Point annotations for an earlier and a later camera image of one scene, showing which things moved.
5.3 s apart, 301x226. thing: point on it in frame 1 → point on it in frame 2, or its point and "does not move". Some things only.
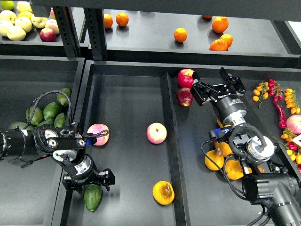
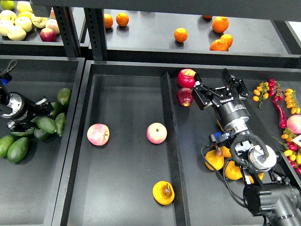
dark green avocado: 92,196 → 46,124
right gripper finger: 199,90 does not move
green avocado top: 62,99 does not move
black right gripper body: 224,102 does not move
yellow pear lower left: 216,156 does not move
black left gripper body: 106,178 → 40,108
